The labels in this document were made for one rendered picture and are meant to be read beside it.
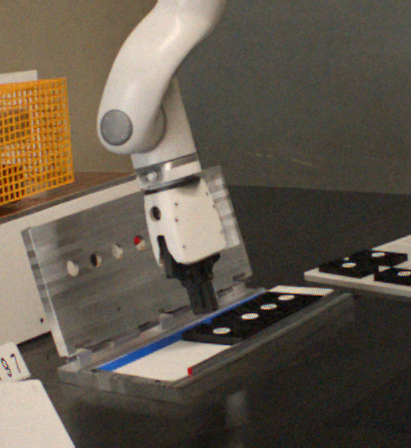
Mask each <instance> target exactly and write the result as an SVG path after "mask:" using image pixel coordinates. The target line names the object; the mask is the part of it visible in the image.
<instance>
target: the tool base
mask: <svg viewBox="0 0 411 448"><path fill-rule="evenodd" d="M250 283H251V281H250V280H249V279H247V280H245V281H243V282H240V281H233V284H231V285H229V286H227V287H225V288H223V290H222V291H220V292H218V293H217V294H218V296H219V299H218V306H219V310H218V311H215V312H214V313H210V314H204V315H198V316H195V315H194V314H193V313H191V312H190V311H192V307H191V306H189V307H187V308H184V309H181V310H179V311H177V312H175V313H173V314H170V315H168V314H163V313H160V317H157V318H155V319H153V320H151V321H150V323H149V324H147V325H144V326H141V327H139V328H138V329H140V332H141V335H140V336H139V337H137V338H135V339H133V340H131V341H129V342H127V343H125V344H123V345H121V344H120V345H118V346H116V347H114V348H109V347H110V346H112V342H111V341H107V342H105V343H103V344H101V345H99V346H97V347H94V348H93V347H92V348H90V349H83V348H80V349H77V353H73V354H71V355H69V356H68V359H66V363H67V365H66V364H65V365H63V366H61V367H60V368H58V369H57V370H58V377H59V382H65V383H71V384H75V385H77V386H83V387H89V388H96V389H102V390H105V391H109V392H114V393H120V394H127V395H133V396H140V397H146V398H153V399H158V400H162V401H167V402H173V403H180V404H184V403H186V402H187V401H189V400H191V399H193V398H194V397H196V396H198V395H200V394H201V393H205V392H207V391H209V390H210V389H212V388H214V387H216V386H217V385H219V384H221V383H223V382H224V381H226V380H228V379H230V378H232V377H233V376H236V375H238V374H240V373H241V372H243V371H245V370H247V369H248V368H250V367H252V366H254V365H256V364H257V363H259V362H261V361H263V360H264V359H266V358H268V357H270V356H271V355H273V354H275V353H277V352H279V351H280V350H282V349H284V348H286V347H287V346H289V345H291V344H293V343H294V342H296V341H298V340H300V339H302V338H304V337H306V336H308V335H310V334H311V333H313V332H315V331H316V330H317V329H319V328H321V327H323V326H325V325H326V324H327V323H328V322H330V321H332V320H333V319H335V318H337V317H339V316H340V315H342V314H344V313H346V312H347V311H349V310H351V309H353V308H354V302H353V293H343V294H341V295H339V296H337V297H335V299H334V300H332V301H330V302H328V303H326V304H324V305H322V306H321V307H319V308H317V309H315V310H313V311H311V312H309V313H308V314H306V315H304V316H302V317H300V318H298V319H296V321H294V322H293V323H291V324H289V325H287V326H285V327H283V328H281V329H280V330H278V331H276V332H274V333H272V334H270V335H268V336H267V337H265V338H262V339H260V340H258V341H256V342H254V343H253V344H251V345H249V346H247V347H245V348H243V349H241V350H240V351H238V352H236V353H234V354H232V355H230V356H228V357H227V358H225V359H223V360H220V361H218V362H216V363H214V364H213V365H211V366H209V367H207V368H205V369H203V370H201V371H200V372H198V373H196V374H194V375H186V376H182V377H180V378H178V379H177V380H175V381H168V380H161V379H154V378H147V377H140V376H133V375H128V374H126V373H119V372H112V371H105V370H98V369H96V368H97V367H99V366H101V365H103V364H105V363H107V362H111V361H113V360H115V359H117V358H119V357H121V356H123V355H125V354H127V353H131V352H134V351H136V350H138V349H140V348H142V347H144V346H146V345H148V344H150V343H152V342H154V341H156V340H158V339H161V338H163V337H167V336H169V335H171V334H173V333H175V332H177V331H179V330H181V329H184V328H186V327H189V326H191V325H193V324H195V323H197V322H199V321H201V320H203V319H205V318H207V317H209V316H211V315H214V314H217V313H219V312H221V311H223V310H225V309H227V308H229V306H231V305H233V304H235V303H237V302H239V301H242V300H245V299H247V298H249V297H251V296H253V295H255V294H257V293H265V292H267V291H268V290H265V288H260V287H259V288H257V289H250V288H246V285H248V284H250ZM92 369H94V370H97V371H91V370H92ZM157 380H161V382H159V383H155V381H157Z"/></svg>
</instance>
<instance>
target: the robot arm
mask: <svg viewBox="0 0 411 448"><path fill-rule="evenodd" d="M227 3H228V0H158V2H157V4H156V6H155V7H154V8H153V10H152V11H151V12H150V13H149V14H148V16H147V17H145V18H144V19H143V20H142V21H141V22H140V24H139V25H138V26H137V27H136V29H134V30H133V32H132V33H131V34H130V36H129V38H128V39H127V41H126V42H125V43H124V44H123V45H122V47H121V49H120V51H119V53H118V55H117V57H116V59H115V61H114V64H113V67H112V70H111V73H110V76H109V78H108V79H107V82H106V85H105V89H104V92H103V96H102V100H101V104H100V108H99V112H98V114H97V134H98V137H99V140H100V142H101V143H102V144H103V145H104V146H105V147H106V148H107V149H108V150H109V151H111V152H113V153H116V154H124V155H126V154H131V157H132V161H133V165H134V168H135V173H136V177H137V181H138V184H139V188H143V187H147V188H148V190H146V191H144V194H145V196H144V199H145V209H146V217H147V224H148V229H149V234H150V239H151V243H152V248H153V251H154V255H155V258H156V261H157V263H158V265H159V266H160V267H162V268H165V270H166V277H167V279H178V280H179V281H180V282H181V285H182V287H184V288H186V291H188V295H189V299H190V303H191V307H192V311H193V314H194V315H195V316H198V315H204V314H210V313H214V312H215V311H218V310H219V306H218V301H217V297H216V294H215V290H214V286H213V283H212V280H213V279H214V274H213V266H214V264H215V263H216V262H217V261H218V260H219V259H220V252H222V251H223V250H224V249H225V247H226V240H225V236H224V232H223V229H222V225H221V221H220V218H219V215H218V212H217V209H216V207H215V204H214V200H213V198H212V195H211V193H209V191H208V189H207V187H206V185H205V183H204V181H203V179H201V180H200V176H195V174H194V173H197V172H200V171H202V170H201V166H200V163H199V159H198V155H197V154H196V153H197V151H196V147H195V143H194V139H193V135H192V132H191V128H190V124H189V120H188V117H187V113H186V109H185V105H184V102H183V98H182V94H181V91H180V88H179V84H178V80H177V77H176V72H177V70H178V69H179V67H180V66H181V65H182V63H183V62H184V60H185V59H186V57H187V56H188V55H189V54H190V52H191V51H192V50H193V49H195V48H196V47H197V46H198V45H199V44H200V43H201V42H202V41H203V40H204V39H206V38H207V37H209V36H210V35H211V34H212V33H213V32H214V31H215V29H216V28H217V27H218V25H219V22H220V20H221V19H222V16H223V13H224V11H225V8H226V5H227ZM198 262H199V264H198ZM189 268H190V270H191V271H190V270H189Z"/></svg>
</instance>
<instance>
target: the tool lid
mask: <svg viewBox="0 0 411 448"><path fill-rule="evenodd" d="M194 174H195V176H200V180H201V179H203V181H204V183H205V185H206V187H207V189H208V191H209V193H211V195H212V198H213V200H214V204H215V207H216V209H217V212H218V215H219V218H220V221H221V225H222V229H223V232H224V236H225V240H226V247H225V249H224V250H223V251H222V252H220V259H219V260H218V261H217V262H216V263H215V264H214V266H213V274H214V279H213V280H212V283H213V286H214V290H215V294H216V297H217V301H218V299H219V296H218V294H217V291H218V290H221V289H223V288H225V287H227V286H229V285H231V284H233V280H232V277H234V276H237V280H240V279H245V278H248V277H250V276H252V271H251V267H250V264H249V261H248V257H247V254H246V250H245V247H244V243H243V239H242V236H241V232H240V229H239V226H238V221H237V218H236V214H235V211H234V208H233V204H231V200H230V196H229V193H228V190H227V186H226V183H225V179H224V175H223V172H222V168H221V165H219V166H215V167H212V168H208V169H204V170H202V171H200V172H197V173H194ZM146 190H148V188H147V189H144V190H141V191H136V192H133V193H130V194H127V195H124V196H121V198H118V199H115V200H112V201H109V202H105V203H102V204H99V205H96V206H93V207H90V208H87V209H84V210H81V211H78V212H75V213H71V214H68V215H65V216H62V217H59V218H57V219H54V220H51V221H48V222H45V223H41V224H38V225H36V226H33V227H30V228H27V229H24V230H22V231H21V234H22V237H23V240H24V244H25V248H26V251H27V255H28V260H29V264H30V268H31V271H32V274H33V277H34V280H35V283H36V285H37V288H38V291H39V294H40V297H41V301H42V304H43V307H44V310H45V314H46V317H47V320H48V323H49V326H50V329H51V332H52V336H53V339H54V341H55V343H56V346H57V349H58V352H59V355H60V357H65V356H69V355H71V354H73V353H77V350H76V346H75V345H77V344H79V343H81V342H82V344H83V347H86V346H94V345H96V344H98V343H101V342H103V341H105V340H106V342H107V341H111V342H112V346H110V347H109V348H114V347H116V346H118V345H120V344H121V345H123V344H125V343H127V342H129V341H131V340H133V339H135V338H137V337H139V336H140V335H141V332H140V329H138V326H139V325H141V324H143V323H145V322H149V321H151V320H153V319H155V318H157V317H160V313H159V309H161V308H163V307H164V310H165V313H166V312H171V311H175V310H177V309H179V308H181V307H184V306H187V307H189V306H191V303H190V299H189V295H188V291H186V288H184V287H182V285H181V282H180V281H179V280H178V279H167V277H166V270H165V268H162V267H160V266H159V265H158V263H157V261H156V258H155V255H154V251H153V248H152V243H151V239H150V234H149V229H148V224H147V217H146V209H145V199H144V196H145V194H144V191H146ZM135 236H136V237H137V238H138V239H140V241H141V250H140V251H139V250H137V249H136V247H135V245H134V238H135ZM114 244H115V245H117V247H118V248H119V258H118V259H117V258H115V257H114V255H113V250H112V248H113V245H114ZM92 252H93V253H95V255H96V256H97V261H98V263H97V266H96V267H94V266H93V265H92V264H91V261H90V255H91V253H92ZM68 261H71V262H72V263H73V265H74V267H75V272H74V276H73V275H72V274H71V273H70V272H69V270H68V266H67V263H68Z"/></svg>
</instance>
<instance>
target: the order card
mask: <svg viewBox="0 0 411 448"><path fill-rule="evenodd" d="M29 376H30V373H29V371H28V369H27V367H26V364H25V362H24V360H23V358H22V356H21V354H20V352H19V350H18V348H17V346H16V344H15V342H14V340H10V341H9V342H4V343H3V344H0V383H1V384H4V383H9V382H12V383H14V382H17V381H19V380H23V379H25V378H27V377H29Z"/></svg>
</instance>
